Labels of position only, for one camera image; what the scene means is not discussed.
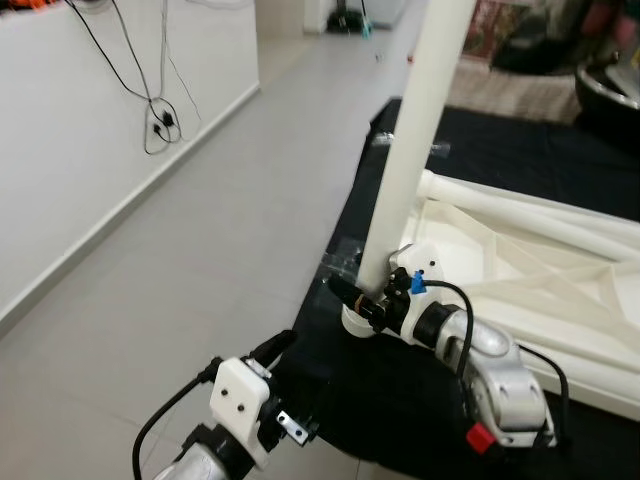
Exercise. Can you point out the black green floor device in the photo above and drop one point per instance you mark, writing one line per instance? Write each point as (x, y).
(352, 22)

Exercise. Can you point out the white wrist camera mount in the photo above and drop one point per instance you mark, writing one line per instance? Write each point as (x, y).
(420, 262)
(238, 400)

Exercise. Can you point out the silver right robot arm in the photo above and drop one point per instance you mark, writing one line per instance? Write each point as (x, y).
(505, 380)

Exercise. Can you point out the beige stone ledge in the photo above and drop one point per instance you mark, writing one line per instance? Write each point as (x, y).
(510, 95)

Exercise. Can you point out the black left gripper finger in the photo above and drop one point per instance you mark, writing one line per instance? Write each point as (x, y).
(275, 347)

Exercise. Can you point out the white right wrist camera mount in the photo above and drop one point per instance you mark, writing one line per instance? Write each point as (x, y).
(420, 262)

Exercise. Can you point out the black wok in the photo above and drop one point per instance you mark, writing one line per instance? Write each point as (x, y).
(610, 110)

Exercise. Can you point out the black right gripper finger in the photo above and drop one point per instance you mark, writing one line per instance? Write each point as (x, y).
(352, 292)

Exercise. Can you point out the red printed box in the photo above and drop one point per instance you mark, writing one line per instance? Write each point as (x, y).
(488, 30)

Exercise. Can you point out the black table cloth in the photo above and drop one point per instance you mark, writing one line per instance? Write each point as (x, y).
(400, 400)

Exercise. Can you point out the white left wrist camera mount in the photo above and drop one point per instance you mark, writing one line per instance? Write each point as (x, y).
(238, 400)

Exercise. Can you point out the black power adapter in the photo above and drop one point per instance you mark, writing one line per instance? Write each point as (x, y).
(168, 122)

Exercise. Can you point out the white plastic table top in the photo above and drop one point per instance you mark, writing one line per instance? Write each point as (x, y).
(530, 280)

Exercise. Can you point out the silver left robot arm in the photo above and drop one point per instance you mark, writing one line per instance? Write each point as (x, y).
(200, 468)

